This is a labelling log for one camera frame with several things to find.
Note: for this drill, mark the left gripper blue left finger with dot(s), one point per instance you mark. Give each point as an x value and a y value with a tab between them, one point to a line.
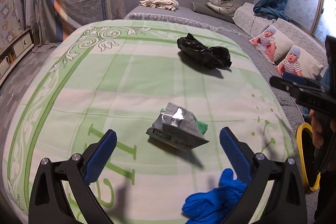
96	156

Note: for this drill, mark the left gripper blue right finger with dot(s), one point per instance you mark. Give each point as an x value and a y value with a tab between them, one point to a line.
238	154

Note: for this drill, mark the yellow trash bin rim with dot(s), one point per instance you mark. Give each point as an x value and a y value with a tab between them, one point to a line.
306	149

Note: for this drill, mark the person's right hand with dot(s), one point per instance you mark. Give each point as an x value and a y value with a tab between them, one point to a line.
316	130

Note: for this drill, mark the grey quilted sofa cover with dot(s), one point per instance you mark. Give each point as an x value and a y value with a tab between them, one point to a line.
246	26

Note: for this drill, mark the baby print cushion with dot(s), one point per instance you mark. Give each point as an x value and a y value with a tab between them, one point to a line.
299	62
272	44

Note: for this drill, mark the blue rubber glove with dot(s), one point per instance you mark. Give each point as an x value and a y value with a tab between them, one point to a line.
214	206

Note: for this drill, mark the silver foil snack wrapper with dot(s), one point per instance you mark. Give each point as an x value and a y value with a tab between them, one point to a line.
178	128

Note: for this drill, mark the green floral bed sheet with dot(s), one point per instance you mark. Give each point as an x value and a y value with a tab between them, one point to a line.
119	74

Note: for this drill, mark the window with frosted glass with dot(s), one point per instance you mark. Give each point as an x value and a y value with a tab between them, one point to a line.
315	17

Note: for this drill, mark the black plastic bag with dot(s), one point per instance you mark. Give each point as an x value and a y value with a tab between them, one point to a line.
208	57

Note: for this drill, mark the white low cabinet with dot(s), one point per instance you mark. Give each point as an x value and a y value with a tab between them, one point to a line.
14	52

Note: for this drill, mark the grey bolster pillow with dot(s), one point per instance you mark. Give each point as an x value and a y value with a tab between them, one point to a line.
203	9

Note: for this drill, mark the cartoon patterned cloth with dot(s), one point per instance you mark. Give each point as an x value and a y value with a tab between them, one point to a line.
9	23

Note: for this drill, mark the cream crumpled cloth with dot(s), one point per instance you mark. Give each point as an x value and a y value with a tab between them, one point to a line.
171	5

